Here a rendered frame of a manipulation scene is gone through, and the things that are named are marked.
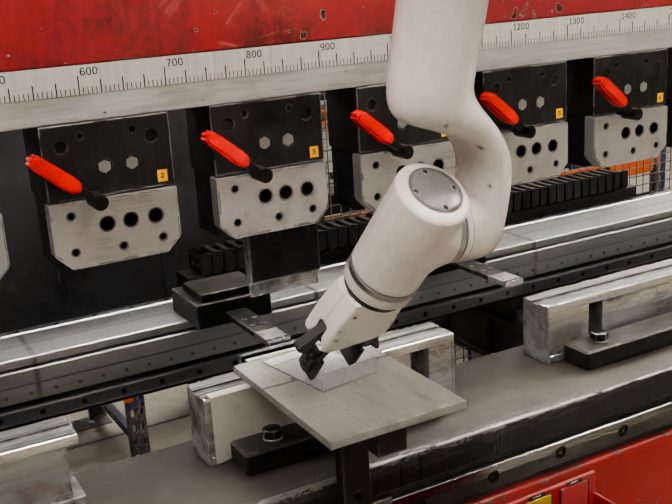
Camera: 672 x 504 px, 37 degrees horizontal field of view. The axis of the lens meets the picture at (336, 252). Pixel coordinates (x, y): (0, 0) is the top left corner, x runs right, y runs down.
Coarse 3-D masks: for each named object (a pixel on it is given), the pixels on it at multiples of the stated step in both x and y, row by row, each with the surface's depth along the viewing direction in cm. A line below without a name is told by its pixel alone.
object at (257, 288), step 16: (256, 240) 127; (272, 240) 129; (288, 240) 130; (304, 240) 131; (256, 256) 128; (272, 256) 129; (288, 256) 130; (304, 256) 131; (256, 272) 128; (272, 272) 130; (288, 272) 131; (304, 272) 132; (256, 288) 130; (272, 288) 131; (288, 288) 132
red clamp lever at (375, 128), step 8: (352, 112) 124; (360, 112) 123; (352, 120) 124; (360, 120) 123; (368, 120) 123; (376, 120) 124; (368, 128) 124; (376, 128) 124; (384, 128) 125; (376, 136) 125; (384, 136) 125; (392, 136) 126; (392, 144) 126; (400, 144) 127; (392, 152) 129; (400, 152) 127; (408, 152) 127
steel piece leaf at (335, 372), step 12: (324, 360) 128; (336, 360) 128; (372, 360) 123; (288, 372) 125; (300, 372) 125; (324, 372) 125; (336, 372) 120; (348, 372) 121; (360, 372) 122; (372, 372) 124; (312, 384) 121; (324, 384) 119; (336, 384) 120
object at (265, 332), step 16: (240, 272) 157; (176, 288) 154; (192, 288) 150; (208, 288) 150; (224, 288) 149; (240, 288) 149; (176, 304) 154; (192, 304) 147; (208, 304) 146; (224, 304) 148; (240, 304) 149; (256, 304) 150; (192, 320) 148; (208, 320) 147; (224, 320) 148; (240, 320) 144; (256, 320) 144; (256, 336) 138; (272, 336) 137; (288, 336) 137
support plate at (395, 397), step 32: (288, 352) 132; (256, 384) 123; (288, 384) 122; (352, 384) 121; (384, 384) 120; (416, 384) 120; (320, 416) 113; (352, 416) 112; (384, 416) 112; (416, 416) 112
